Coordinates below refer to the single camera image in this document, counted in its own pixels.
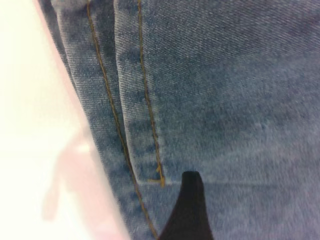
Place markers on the blue denim kids pants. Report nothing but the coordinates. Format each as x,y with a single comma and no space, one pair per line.
225,87

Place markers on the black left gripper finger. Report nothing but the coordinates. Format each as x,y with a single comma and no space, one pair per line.
191,212

